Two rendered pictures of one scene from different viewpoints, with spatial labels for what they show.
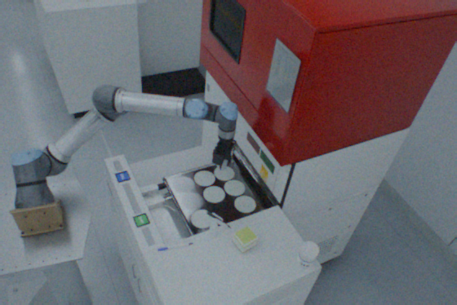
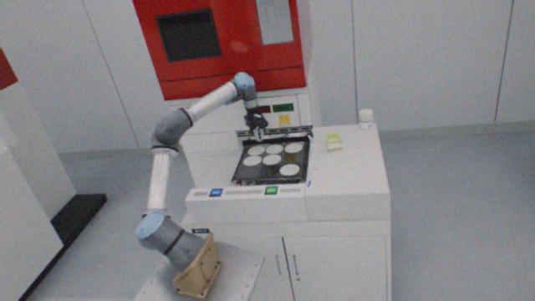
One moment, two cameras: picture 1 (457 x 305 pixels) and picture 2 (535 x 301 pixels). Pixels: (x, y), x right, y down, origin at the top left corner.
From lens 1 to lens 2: 1.33 m
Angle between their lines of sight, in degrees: 34
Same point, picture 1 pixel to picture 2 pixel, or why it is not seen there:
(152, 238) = (292, 189)
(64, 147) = (162, 201)
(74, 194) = not seen: hidden behind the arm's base
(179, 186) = (248, 174)
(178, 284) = (346, 183)
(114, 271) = not seen: outside the picture
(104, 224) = not seen: outside the picture
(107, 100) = (183, 119)
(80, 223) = (225, 251)
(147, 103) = (210, 99)
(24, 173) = (169, 228)
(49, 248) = (236, 278)
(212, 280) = (354, 166)
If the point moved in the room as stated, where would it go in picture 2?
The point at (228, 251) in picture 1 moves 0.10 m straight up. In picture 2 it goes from (334, 155) to (333, 137)
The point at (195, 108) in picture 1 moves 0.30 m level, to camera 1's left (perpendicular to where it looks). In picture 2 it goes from (244, 78) to (190, 104)
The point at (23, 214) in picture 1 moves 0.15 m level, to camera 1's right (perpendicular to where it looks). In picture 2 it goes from (199, 263) to (231, 239)
